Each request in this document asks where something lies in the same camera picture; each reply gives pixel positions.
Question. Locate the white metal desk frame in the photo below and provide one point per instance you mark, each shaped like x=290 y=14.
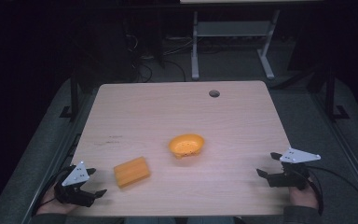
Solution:
x=233 y=29

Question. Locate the person's right hand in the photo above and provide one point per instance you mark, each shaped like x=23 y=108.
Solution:
x=304 y=198

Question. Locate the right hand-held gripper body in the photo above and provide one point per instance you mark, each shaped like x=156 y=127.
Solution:
x=295 y=177

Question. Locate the aluminium rail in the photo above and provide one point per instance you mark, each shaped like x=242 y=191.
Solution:
x=54 y=158
x=345 y=143

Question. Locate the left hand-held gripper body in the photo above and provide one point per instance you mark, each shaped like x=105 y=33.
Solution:
x=75 y=177

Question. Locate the orange ribbed block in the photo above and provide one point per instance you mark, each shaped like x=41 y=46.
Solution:
x=131 y=171

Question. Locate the orange perforated soap dish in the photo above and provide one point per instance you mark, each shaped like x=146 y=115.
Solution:
x=186 y=145

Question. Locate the black metal stand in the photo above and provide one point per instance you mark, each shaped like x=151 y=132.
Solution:
x=74 y=96
x=330 y=93

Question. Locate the person's left hand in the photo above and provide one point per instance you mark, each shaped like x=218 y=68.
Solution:
x=50 y=203

